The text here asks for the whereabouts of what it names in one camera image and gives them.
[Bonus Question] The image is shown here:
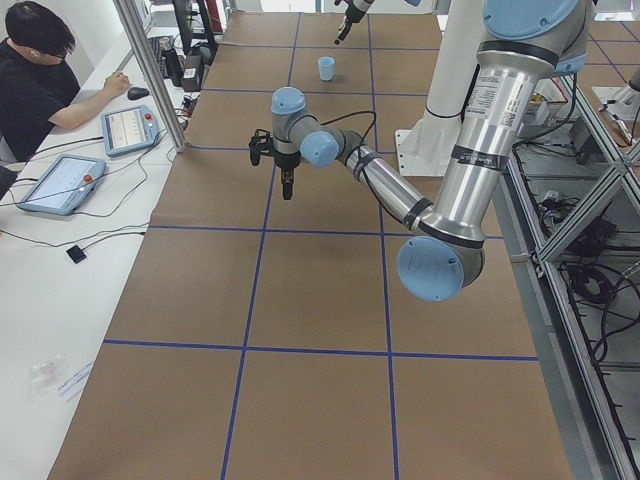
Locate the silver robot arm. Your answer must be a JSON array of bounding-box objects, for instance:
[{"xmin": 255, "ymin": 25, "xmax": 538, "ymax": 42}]
[
  {"xmin": 251, "ymin": 1, "xmax": 593, "ymax": 302},
  {"xmin": 333, "ymin": 0, "xmax": 374, "ymax": 45}
]

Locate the white paper sheet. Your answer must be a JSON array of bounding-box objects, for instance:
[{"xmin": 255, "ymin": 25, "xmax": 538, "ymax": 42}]
[{"xmin": 57, "ymin": 362, "xmax": 94, "ymax": 402}]

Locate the black box with label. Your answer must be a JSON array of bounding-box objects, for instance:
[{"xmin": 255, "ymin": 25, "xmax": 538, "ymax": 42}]
[{"xmin": 181, "ymin": 54, "xmax": 204, "ymax": 93}]

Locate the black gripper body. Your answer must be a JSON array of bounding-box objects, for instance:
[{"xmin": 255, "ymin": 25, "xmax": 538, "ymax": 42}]
[
  {"xmin": 274, "ymin": 152, "xmax": 301, "ymax": 185},
  {"xmin": 345, "ymin": 3, "xmax": 368, "ymax": 23}
]

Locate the far blue teach pendant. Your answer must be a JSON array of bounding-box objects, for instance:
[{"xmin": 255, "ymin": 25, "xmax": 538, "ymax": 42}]
[{"xmin": 101, "ymin": 105, "xmax": 159, "ymax": 157}]

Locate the aluminium frame rack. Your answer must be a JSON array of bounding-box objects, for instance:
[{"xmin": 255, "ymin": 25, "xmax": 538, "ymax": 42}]
[{"xmin": 504, "ymin": 0, "xmax": 640, "ymax": 480}]

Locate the clear plastic bag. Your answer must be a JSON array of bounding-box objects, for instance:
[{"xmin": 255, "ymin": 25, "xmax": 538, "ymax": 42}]
[{"xmin": 25, "ymin": 353, "xmax": 67, "ymax": 401}]

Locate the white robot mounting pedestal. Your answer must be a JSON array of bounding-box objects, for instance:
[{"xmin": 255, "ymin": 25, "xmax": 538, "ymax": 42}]
[{"xmin": 395, "ymin": 0, "xmax": 485, "ymax": 177}]

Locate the light blue plastic cup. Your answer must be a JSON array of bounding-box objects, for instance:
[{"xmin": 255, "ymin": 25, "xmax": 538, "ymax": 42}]
[{"xmin": 317, "ymin": 56, "xmax": 335, "ymax": 82}]

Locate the black bottle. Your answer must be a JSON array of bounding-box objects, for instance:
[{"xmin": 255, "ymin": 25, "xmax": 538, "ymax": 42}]
[{"xmin": 162, "ymin": 48, "xmax": 183, "ymax": 88}]

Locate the near blue teach pendant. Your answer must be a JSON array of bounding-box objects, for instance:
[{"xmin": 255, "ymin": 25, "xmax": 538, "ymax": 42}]
[{"xmin": 17, "ymin": 154, "xmax": 106, "ymax": 216}]

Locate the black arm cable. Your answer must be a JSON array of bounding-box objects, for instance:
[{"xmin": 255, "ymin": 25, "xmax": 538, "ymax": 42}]
[{"xmin": 316, "ymin": 110, "xmax": 377, "ymax": 171}]

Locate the person in black shirt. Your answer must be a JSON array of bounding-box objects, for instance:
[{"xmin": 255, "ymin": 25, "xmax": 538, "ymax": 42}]
[{"xmin": 1, "ymin": 1, "xmax": 130, "ymax": 162}]

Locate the blue teach pendant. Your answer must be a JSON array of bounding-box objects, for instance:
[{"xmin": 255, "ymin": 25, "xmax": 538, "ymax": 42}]
[
  {"xmin": 101, "ymin": 105, "xmax": 159, "ymax": 157},
  {"xmin": 17, "ymin": 154, "xmax": 106, "ymax": 216}
]

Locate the small black square device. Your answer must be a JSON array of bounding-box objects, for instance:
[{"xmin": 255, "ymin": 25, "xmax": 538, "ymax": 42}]
[{"xmin": 66, "ymin": 245, "xmax": 87, "ymax": 264}]

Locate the black computer mouse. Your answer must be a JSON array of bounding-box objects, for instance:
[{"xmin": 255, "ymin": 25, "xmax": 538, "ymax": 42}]
[{"xmin": 127, "ymin": 87, "xmax": 150, "ymax": 101}]

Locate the aluminium frame post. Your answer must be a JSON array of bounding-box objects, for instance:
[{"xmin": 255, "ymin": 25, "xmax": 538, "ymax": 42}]
[{"xmin": 113, "ymin": 0, "xmax": 187, "ymax": 153}]

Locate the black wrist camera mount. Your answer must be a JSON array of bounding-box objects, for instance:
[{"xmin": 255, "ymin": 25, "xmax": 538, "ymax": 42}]
[{"xmin": 249, "ymin": 129, "xmax": 273, "ymax": 166}]

